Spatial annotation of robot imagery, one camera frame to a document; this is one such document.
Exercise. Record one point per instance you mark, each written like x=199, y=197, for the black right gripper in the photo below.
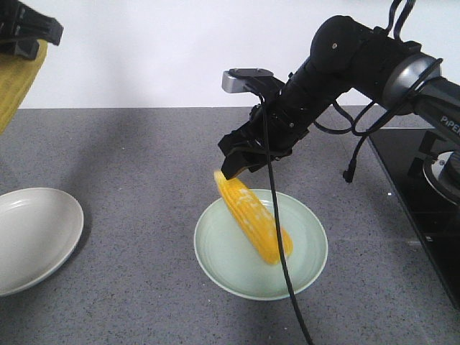
x=269, y=128

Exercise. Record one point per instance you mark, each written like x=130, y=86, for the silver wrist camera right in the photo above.
x=253, y=80

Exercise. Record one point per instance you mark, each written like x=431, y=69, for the black glass gas stove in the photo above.
x=419, y=162

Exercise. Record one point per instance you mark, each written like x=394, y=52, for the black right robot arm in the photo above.
x=344, y=55

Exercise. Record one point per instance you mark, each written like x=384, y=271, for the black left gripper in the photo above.
x=21, y=26

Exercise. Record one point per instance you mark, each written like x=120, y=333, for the yellow corn cob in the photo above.
x=253, y=218
x=17, y=76

